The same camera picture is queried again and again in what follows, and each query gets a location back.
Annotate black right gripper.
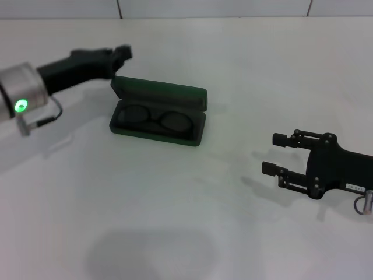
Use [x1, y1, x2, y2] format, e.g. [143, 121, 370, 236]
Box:
[261, 129, 373, 201]

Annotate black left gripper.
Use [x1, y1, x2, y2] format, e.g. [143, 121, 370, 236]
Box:
[37, 44, 133, 96]

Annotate green glasses case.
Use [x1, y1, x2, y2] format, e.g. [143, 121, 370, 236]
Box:
[108, 75, 208, 147]

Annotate black glasses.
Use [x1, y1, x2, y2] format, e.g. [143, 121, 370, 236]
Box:
[115, 104, 195, 132]

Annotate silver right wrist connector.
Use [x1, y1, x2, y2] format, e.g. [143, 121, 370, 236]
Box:
[361, 189, 373, 216]

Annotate left cable with silver plug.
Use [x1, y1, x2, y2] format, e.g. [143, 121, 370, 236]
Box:
[16, 97, 64, 137]

